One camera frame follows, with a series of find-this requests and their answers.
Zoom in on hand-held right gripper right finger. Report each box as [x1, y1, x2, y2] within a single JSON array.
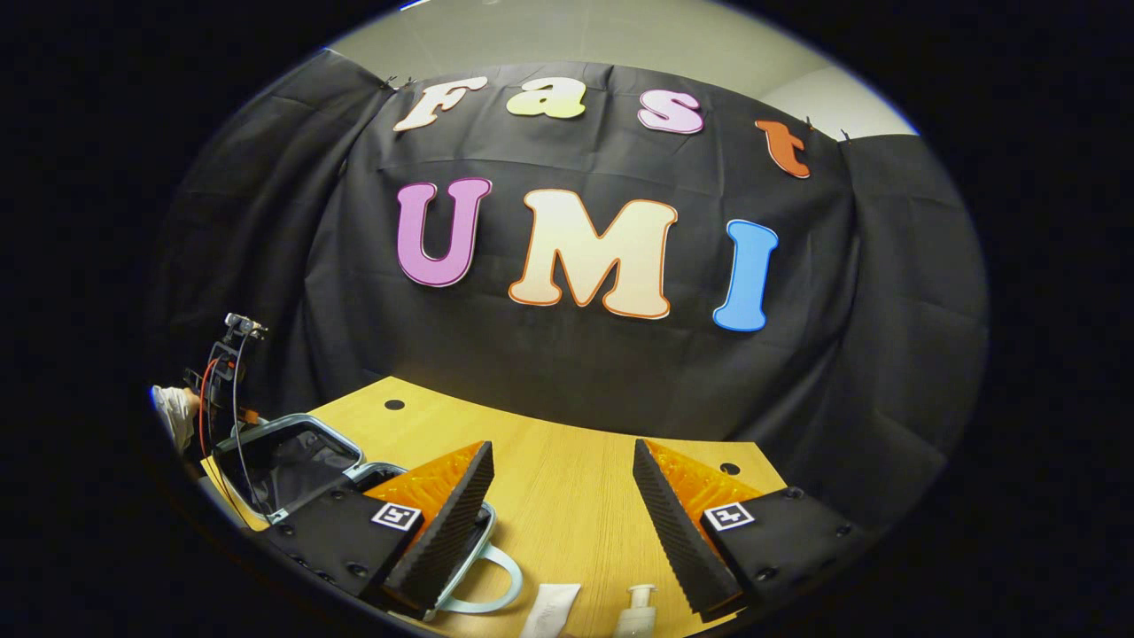
[[633, 439, 880, 621]]

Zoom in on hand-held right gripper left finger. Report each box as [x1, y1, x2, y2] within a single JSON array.
[[266, 440, 495, 621]]

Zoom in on white pump bottle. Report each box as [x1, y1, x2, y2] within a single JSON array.
[[613, 584, 659, 638]]

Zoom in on light blue suitcase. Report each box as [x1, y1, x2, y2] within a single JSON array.
[[213, 414, 525, 619]]

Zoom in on white squeeze tube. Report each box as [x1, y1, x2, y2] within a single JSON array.
[[519, 582, 583, 638]]

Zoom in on black backdrop cloth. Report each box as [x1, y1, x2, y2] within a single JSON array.
[[151, 49, 989, 533]]

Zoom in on black cable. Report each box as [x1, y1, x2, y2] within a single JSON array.
[[230, 332, 271, 517]]

